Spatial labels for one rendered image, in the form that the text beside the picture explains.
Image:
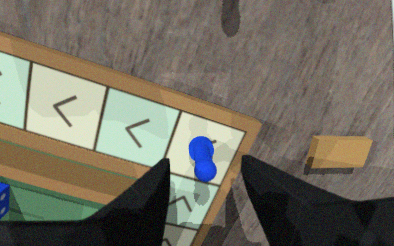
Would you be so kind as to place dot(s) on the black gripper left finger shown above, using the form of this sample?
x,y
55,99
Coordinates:
x,y
137,217

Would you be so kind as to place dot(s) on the blue pawn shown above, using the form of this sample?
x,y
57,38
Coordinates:
x,y
201,151

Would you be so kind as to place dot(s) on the tan rectangular block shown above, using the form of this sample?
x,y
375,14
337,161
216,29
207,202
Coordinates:
x,y
338,151

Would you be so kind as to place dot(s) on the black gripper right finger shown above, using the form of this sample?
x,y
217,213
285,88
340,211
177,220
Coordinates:
x,y
293,212

